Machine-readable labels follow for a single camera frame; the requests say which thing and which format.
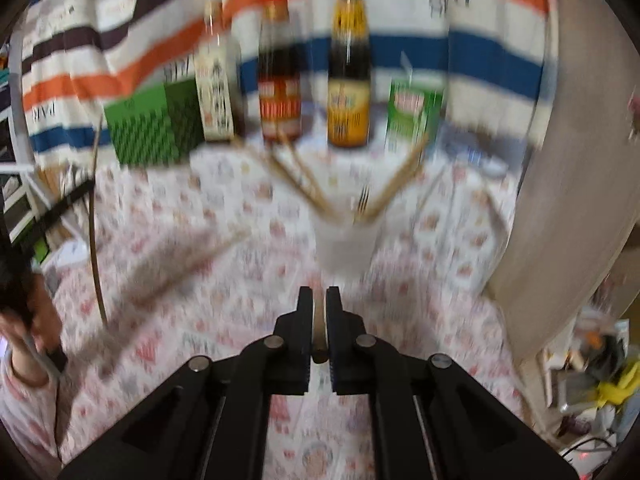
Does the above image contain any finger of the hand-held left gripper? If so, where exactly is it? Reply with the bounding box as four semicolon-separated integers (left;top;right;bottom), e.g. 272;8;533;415
7;180;96;246

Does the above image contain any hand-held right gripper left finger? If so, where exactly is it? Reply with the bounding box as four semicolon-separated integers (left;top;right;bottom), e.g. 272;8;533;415
59;286;316;480

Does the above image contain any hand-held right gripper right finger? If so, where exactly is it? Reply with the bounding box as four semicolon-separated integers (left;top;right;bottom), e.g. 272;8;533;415
325;286;587;480

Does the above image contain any wooden chopstick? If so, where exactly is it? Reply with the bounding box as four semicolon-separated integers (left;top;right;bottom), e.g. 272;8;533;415
367;132;431;223
232;139;331;221
312;300;329;363
275;130;338;221
360;150;426;223
87;117;110;331

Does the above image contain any clear plastic cup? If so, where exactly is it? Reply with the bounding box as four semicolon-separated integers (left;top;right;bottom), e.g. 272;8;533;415
311;207;383;278

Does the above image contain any metal fork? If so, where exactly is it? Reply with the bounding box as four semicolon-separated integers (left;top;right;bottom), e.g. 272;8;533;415
354;185;372;223

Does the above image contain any person's left hand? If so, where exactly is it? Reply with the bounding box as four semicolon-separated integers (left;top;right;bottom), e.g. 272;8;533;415
0;305;63;383

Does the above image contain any printed tablecloth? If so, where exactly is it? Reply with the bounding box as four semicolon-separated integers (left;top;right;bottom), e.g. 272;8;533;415
30;110;531;480

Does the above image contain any green checkered box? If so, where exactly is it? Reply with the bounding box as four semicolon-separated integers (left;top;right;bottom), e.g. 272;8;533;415
103;77;206;166

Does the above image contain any pale bottle white label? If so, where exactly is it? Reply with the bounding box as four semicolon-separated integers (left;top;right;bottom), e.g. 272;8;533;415
194;0;238;142

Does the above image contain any dark sauce bottle yellow label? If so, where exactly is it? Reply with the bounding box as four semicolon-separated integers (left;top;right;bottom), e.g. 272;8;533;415
327;0;372;148

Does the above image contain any dark sauce bottle red cap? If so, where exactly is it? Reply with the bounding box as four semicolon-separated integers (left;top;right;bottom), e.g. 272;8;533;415
257;0;303;143

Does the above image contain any green drink carton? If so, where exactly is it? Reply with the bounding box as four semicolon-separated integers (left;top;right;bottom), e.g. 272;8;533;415
385;52;445;156

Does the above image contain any blue white packet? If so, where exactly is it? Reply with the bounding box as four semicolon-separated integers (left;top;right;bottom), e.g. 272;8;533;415
447;140;506;176

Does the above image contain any beige wooden panel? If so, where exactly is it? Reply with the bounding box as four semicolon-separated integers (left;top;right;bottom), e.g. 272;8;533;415
487;0;640;361

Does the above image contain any striped blanket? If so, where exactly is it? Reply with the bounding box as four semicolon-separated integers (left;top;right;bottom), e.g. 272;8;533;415
10;0;556;171

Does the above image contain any yellow plastic item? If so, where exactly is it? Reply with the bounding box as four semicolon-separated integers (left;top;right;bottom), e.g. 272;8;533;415
597;360;640;406

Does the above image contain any white shelf frame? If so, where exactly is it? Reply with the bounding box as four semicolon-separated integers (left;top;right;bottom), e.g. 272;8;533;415
0;160;38;246

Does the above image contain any white curved rail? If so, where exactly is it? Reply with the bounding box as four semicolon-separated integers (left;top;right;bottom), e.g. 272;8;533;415
7;35;38;171

